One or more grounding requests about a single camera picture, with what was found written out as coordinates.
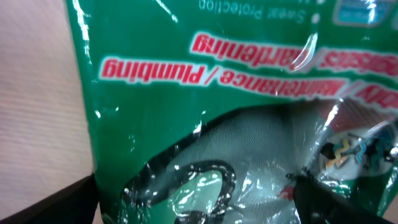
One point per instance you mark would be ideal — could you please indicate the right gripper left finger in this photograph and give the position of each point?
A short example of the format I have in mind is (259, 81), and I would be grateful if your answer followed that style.
(75, 204)

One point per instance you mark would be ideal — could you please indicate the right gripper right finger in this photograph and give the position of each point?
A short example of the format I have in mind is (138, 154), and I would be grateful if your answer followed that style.
(317, 204)

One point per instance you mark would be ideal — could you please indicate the green 3M gloves pack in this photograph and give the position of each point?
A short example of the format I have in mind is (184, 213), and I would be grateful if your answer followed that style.
(206, 111)

